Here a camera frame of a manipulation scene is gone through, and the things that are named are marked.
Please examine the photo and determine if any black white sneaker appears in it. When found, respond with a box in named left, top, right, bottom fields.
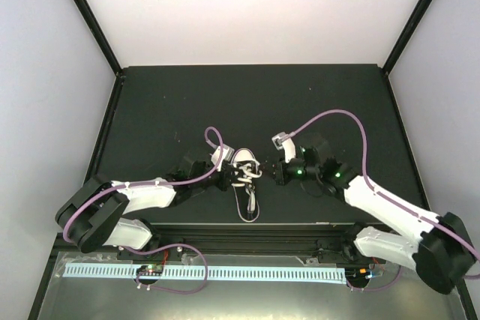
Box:
left=230, top=148, right=263, bottom=223

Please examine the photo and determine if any white shoelace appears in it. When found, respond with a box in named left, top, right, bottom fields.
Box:
left=232, top=160, right=263, bottom=223

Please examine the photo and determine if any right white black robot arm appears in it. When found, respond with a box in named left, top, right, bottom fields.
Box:
left=272, top=133, right=476, bottom=295

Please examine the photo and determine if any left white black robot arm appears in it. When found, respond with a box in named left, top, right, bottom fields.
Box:
left=55, top=145, right=235, bottom=259

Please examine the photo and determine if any black table mat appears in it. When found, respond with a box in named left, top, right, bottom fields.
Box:
left=93, top=64, right=428, bottom=206

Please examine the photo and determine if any left small circuit board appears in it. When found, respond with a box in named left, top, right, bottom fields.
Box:
left=136, top=265, right=164, bottom=276

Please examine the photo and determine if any small circuit board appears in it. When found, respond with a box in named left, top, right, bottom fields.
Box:
left=352, top=268, right=384, bottom=280
left=136, top=265, right=164, bottom=276

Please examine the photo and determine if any right small circuit board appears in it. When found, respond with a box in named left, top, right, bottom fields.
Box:
left=352, top=268, right=384, bottom=280

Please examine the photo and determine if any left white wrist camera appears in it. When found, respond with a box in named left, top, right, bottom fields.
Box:
left=211, top=145, right=234, bottom=172

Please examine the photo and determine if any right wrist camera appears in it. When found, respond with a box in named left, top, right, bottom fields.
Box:
left=271, top=132, right=296, bottom=163

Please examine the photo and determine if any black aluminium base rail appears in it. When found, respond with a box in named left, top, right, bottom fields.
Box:
left=55, top=222, right=455, bottom=265

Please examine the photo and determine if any light blue slotted cable duct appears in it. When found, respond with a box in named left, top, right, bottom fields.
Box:
left=62, top=263, right=347, bottom=285

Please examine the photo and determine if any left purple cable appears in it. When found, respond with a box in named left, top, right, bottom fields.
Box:
left=62, top=127, right=210, bottom=294

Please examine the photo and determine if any purple cable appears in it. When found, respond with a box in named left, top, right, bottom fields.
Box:
left=62, top=127, right=210, bottom=294
left=290, top=109, right=480, bottom=294

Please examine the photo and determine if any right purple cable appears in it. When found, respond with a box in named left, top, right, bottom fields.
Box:
left=290, top=109, right=480, bottom=294

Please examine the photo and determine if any left black frame post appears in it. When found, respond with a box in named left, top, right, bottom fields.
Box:
left=73, top=0, right=122, bottom=76

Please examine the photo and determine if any black frame post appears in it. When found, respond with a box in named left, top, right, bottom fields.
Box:
left=382, top=0, right=433, bottom=76
left=73, top=0, right=122, bottom=76

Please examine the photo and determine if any right black frame post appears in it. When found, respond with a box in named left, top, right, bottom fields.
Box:
left=382, top=0, right=433, bottom=76

